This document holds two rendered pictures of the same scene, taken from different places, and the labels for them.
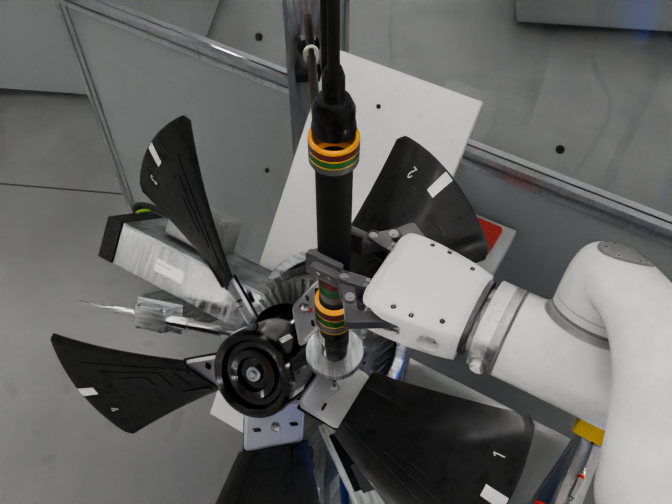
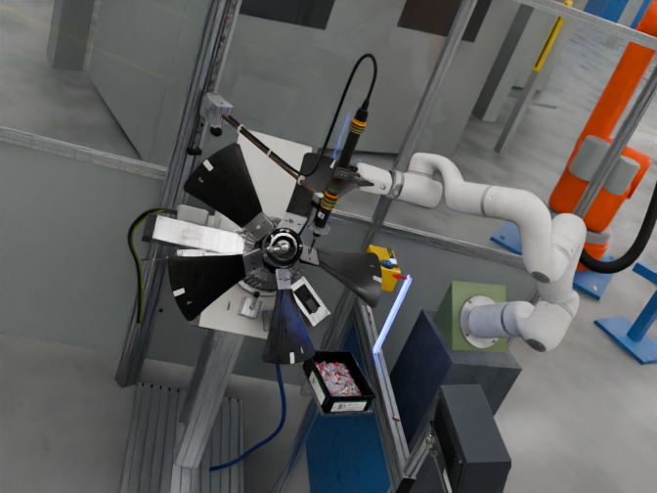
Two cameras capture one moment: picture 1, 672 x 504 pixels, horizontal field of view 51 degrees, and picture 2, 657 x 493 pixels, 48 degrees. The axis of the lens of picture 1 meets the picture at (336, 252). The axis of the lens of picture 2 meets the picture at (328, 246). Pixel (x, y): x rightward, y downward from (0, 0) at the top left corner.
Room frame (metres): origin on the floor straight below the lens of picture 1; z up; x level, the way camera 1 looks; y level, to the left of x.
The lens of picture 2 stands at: (-0.97, 1.46, 2.31)
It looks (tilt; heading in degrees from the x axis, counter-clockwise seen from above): 28 degrees down; 312
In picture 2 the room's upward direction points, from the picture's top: 21 degrees clockwise
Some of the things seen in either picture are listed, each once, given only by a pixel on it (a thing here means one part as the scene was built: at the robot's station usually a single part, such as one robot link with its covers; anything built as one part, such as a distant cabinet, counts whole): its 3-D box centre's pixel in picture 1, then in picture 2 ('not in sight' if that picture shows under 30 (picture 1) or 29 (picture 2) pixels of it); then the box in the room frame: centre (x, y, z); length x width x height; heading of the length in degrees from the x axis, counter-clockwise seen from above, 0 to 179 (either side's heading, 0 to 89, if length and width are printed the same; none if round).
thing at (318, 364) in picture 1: (333, 327); (321, 213); (0.44, 0.00, 1.33); 0.09 x 0.07 x 0.10; 4
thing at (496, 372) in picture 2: not in sight; (422, 426); (0.15, -0.68, 0.46); 0.30 x 0.30 x 0.93; 68
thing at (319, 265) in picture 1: (330, 281); (346, 176); (0.39, 0.01, 1.49); 0.07 x 0.03 x 0.03; 60
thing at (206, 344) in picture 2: not in sight; (219, 329); (0.78, -0.05, 0.57); 0.09 x 0.04 x 1.15; 59
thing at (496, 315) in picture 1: (492, 327); (393, 184); (0.34, -0.15, 1.49); 0.09 x 0.03 x 0.08; 150
